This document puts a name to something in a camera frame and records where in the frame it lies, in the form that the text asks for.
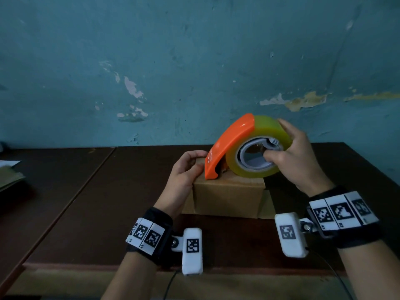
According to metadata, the person's right hand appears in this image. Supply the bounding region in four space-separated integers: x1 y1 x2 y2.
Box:
263 117 335 197

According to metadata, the person's left hand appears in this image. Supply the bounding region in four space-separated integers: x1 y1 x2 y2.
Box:
153 150 208 219

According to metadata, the brown cardboard box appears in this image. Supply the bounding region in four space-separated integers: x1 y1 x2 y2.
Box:
182 157 276 220

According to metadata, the orange tape dispenser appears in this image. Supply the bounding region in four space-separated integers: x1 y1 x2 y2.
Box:
205 113 283 180

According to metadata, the person's right forearm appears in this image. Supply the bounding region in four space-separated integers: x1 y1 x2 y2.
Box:
338 240 400 300

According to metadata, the person's left forearm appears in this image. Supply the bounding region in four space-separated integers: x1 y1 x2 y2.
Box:
100 252 157 300

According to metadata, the stack of flat cardboard sheets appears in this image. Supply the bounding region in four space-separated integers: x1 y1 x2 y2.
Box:
0 165 25 193

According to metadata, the black left wristband with markers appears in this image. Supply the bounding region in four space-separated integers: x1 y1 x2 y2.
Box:
125 207 173 265

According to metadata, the black wristband with markers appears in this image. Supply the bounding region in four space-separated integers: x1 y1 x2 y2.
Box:
125 207 173 265
307 185 383 249

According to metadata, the black right wristband with markers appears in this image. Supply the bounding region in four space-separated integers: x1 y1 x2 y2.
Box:
307 185 383 249

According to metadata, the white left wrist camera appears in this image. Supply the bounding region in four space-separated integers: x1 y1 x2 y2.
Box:
171 227 204 276

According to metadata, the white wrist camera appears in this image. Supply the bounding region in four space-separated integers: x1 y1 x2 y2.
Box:
171 227 204 276
274 212 315 258

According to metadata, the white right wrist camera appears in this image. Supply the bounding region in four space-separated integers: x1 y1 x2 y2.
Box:
274 212 315 258

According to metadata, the black left camera cable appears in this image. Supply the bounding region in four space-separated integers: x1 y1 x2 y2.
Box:
163 268 182 300

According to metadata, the black camera cable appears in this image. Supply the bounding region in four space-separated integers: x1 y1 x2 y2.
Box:
163 268 182 300
307 248 354 300

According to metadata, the black right camera cable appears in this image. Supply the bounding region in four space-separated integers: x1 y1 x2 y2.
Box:
307 248 354 300

